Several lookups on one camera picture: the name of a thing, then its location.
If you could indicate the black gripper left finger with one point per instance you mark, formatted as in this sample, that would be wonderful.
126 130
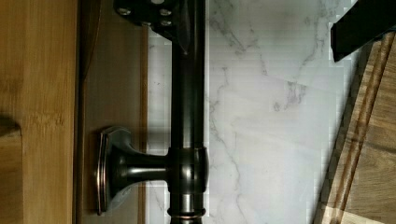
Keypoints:
168 18

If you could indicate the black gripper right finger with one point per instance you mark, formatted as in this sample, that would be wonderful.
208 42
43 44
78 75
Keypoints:
364 22

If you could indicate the wooden drawer front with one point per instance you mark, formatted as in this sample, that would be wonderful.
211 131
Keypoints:
112 91

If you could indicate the dark metal drawer handle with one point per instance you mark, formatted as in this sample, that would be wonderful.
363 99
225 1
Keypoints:
185 166

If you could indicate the wooden drawer box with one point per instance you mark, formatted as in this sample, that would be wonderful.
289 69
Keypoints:
38 56

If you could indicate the wooden cutting board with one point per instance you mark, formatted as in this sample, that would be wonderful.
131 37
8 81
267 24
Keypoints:
359 187

